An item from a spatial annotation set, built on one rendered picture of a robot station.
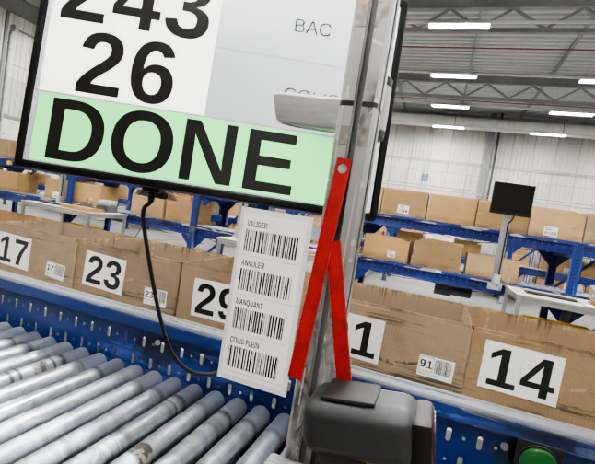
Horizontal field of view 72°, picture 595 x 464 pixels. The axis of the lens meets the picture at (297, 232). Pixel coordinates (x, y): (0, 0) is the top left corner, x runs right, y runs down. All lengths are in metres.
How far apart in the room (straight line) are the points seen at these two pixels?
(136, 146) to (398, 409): 0.44
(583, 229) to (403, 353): 4.83
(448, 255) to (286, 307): 4.88
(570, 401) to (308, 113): 0.84
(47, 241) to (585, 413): 1.56
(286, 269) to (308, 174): 0.16
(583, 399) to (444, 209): 4.58
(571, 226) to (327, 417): 5.41
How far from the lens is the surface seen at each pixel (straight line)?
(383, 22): 0.47
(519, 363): 1.07
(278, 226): 0.45
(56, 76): 0.66
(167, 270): 1.27
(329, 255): 0.43
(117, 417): 1.05
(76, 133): 0.62
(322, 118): 0.55
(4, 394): 1.18
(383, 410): 0.40
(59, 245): 1.55
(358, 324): 1.06
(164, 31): 0.63
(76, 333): 1.48
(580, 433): 1.09
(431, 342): 1.05
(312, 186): 0.55
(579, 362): 1.09
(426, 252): 5.30
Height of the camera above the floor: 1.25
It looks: 3 degrees down
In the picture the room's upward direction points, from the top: 9 degrees clockwise
